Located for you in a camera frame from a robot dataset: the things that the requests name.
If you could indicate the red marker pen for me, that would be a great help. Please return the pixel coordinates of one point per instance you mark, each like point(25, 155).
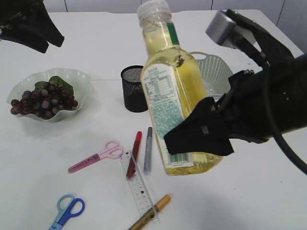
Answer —
point(135, 150)

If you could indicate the black mesh pen holder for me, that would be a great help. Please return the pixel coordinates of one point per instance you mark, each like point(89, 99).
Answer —
point(133, 95)

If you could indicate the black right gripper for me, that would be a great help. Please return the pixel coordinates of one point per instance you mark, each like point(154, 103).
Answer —
point(240, 115)

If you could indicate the green woven plastic basket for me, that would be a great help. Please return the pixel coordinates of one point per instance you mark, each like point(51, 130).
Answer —
point(214, 71)

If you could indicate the purple artificial grape bunch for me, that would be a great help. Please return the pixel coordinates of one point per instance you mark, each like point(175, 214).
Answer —
point(46, 100)

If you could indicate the clear plastic ruler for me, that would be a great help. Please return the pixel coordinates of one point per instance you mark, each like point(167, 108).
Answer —
point(137, 185)

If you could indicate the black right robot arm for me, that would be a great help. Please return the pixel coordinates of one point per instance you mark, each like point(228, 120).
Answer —
point(288, 94)

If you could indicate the yellow tea drink bottle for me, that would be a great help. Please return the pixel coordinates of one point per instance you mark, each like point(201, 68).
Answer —
point(172, 85)

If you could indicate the blue scissors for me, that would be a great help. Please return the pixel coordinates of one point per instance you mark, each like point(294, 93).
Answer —
point(64, 214)

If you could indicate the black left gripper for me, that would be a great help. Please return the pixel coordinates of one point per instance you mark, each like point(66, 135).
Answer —
point(36, 19)

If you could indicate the clear plastic sheet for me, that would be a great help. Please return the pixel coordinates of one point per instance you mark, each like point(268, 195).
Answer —
point(211, 92)

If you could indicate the pink scissors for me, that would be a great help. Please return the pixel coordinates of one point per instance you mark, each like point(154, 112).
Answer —
point(112, 150)

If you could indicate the pale green wavy plate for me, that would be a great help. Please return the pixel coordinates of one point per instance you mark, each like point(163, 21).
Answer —
point(79, 81)

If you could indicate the gold marker pen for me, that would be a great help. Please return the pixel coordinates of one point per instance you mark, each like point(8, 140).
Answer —
point(151, 213)

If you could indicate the grey glitter pen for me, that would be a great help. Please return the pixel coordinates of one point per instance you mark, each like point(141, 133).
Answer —
point(148, 152)

